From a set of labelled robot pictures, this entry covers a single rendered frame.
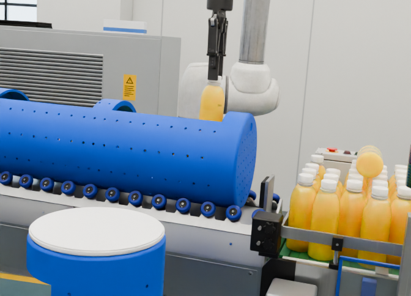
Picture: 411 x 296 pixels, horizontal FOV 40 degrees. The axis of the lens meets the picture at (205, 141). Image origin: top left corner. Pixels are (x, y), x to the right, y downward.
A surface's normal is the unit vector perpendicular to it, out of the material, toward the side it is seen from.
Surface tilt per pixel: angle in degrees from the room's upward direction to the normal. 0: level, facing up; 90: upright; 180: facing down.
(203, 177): 100
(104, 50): 90
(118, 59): 90
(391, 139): 90
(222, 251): 71
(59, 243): 0
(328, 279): 90
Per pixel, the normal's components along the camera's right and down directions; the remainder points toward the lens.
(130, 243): 0.07, -0.98
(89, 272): 0.07, 0.18
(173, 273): -0.29, 0.47
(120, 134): -0.24, -0.27
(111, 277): 0.34, 0.18
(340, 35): -0.18, 0.16
